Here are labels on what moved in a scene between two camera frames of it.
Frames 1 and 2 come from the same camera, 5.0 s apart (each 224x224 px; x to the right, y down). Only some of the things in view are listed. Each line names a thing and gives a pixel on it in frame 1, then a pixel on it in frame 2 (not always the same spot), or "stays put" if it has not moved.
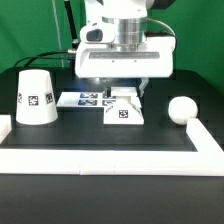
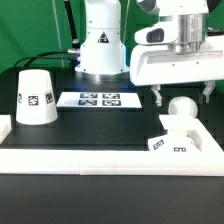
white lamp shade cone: [36, 100] stays put
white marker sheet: [85, 100] stays put
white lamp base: [125, 108] -> [175, 140]
